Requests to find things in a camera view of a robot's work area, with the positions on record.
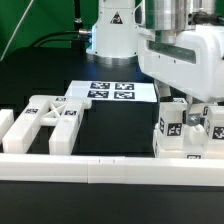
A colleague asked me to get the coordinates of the black vertical post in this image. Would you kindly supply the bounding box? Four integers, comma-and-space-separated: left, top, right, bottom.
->
72, 0, 83, 49

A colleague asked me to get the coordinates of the white chair back frame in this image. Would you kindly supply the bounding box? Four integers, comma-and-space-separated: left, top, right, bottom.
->
2, 95, 92, 155

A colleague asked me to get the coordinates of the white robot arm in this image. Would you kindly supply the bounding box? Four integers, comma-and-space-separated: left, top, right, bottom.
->
87, 0, 224, 125

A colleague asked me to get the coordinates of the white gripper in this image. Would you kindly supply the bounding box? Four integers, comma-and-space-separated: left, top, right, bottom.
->
138, 25, 224, 126

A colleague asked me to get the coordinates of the grey diagonal rod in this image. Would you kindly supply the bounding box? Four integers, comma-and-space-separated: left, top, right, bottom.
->
0, 0, 35, 62

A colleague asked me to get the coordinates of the black cable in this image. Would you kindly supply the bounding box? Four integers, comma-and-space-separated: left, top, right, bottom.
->
29, 29, 94, 48

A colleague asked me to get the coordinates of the white chair seat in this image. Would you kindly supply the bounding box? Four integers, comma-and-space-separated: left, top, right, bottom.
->
153, 124, 224, 159

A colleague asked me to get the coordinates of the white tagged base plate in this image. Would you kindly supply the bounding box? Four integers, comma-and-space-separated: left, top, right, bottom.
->
66, 81, 157, 103

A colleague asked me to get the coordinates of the white U-shaped fence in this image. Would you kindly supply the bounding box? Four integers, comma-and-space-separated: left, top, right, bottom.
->
0, 109, 224, 186

